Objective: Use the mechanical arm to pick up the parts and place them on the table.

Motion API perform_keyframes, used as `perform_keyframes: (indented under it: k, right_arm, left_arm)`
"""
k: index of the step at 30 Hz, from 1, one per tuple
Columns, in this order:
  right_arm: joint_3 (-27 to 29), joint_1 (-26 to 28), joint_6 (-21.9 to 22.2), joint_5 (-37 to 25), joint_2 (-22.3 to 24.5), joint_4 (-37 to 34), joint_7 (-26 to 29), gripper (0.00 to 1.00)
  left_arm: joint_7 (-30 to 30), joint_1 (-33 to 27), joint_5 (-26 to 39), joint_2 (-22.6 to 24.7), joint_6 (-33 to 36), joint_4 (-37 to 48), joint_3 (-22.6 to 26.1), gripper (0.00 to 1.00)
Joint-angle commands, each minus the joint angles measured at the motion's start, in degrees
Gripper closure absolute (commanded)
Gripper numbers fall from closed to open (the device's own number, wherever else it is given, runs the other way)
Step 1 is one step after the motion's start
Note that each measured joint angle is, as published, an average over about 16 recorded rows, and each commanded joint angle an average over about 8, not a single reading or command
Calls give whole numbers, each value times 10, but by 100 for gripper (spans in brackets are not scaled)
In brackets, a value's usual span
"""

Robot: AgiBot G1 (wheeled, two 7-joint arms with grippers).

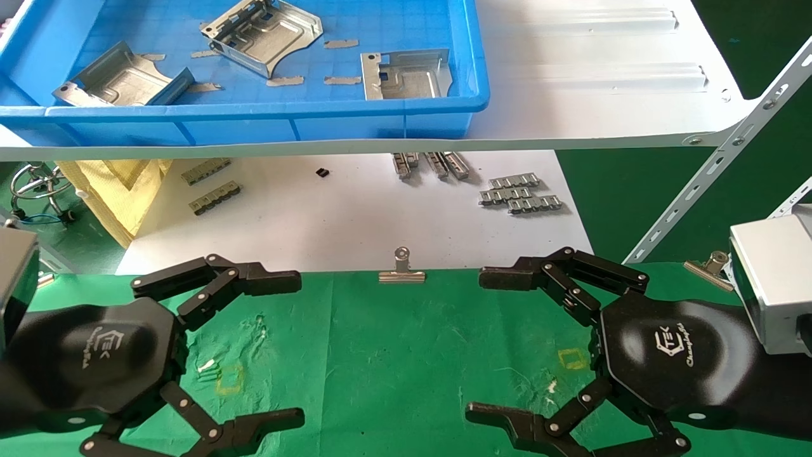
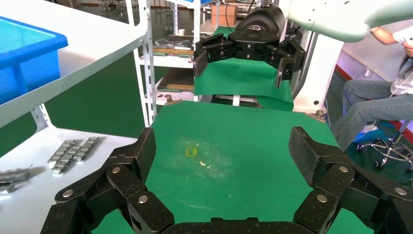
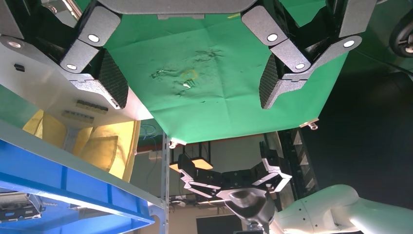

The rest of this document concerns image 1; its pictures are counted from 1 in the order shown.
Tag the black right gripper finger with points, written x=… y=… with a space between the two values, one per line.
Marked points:
x=514 y=278
x=507 y=422

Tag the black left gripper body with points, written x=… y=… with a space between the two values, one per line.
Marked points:
x=95 y=362

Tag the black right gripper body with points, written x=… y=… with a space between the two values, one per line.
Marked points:
x=672 y=355

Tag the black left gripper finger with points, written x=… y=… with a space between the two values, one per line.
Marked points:
x=266 y=424
x=266 y=282

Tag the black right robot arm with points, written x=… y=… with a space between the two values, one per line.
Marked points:
x=790 y=393

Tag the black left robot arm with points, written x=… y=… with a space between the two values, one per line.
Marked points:
x=13 y=400

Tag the silver toothed strip part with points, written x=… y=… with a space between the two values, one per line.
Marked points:
x=514 y=181
x=504 y=195
x=536 y=204

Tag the olive metal strip part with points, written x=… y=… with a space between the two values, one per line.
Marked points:
x=206 y=171
x=216 y=197

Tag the small black block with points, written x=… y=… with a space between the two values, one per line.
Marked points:
x=322 y=171

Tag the green table mat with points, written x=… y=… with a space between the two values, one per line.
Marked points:
x=393 y=355

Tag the yellow woven bag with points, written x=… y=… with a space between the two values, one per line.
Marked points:
x=114 y=190

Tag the blue plastic tray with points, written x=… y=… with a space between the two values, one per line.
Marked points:
x=190 y=124

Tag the white metal shelf panel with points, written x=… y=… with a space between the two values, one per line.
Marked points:
x=571 y=95

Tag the white slotted angle bar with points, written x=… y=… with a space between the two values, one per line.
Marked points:
x=729 y=149
x=796 y=200

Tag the grey tape piece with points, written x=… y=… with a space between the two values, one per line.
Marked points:
x=341 y=44
x=342 y=80
x=153 y=57
x=206 y=87
x=285 y=81
x=204 y=54

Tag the boxy sheet metal part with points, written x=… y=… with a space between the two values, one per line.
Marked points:
x=266 y=38

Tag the folded sheet metal part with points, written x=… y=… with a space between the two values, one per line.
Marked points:
x=120 y=79

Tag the dark left wrist camera box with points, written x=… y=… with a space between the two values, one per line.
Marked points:
x=16 y=279

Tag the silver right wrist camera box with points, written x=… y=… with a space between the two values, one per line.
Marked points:
x=774 y=285

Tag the silver metal rail piece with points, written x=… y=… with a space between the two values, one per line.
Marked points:
x=457 y=165
x=405 y=165
x=436 y=165

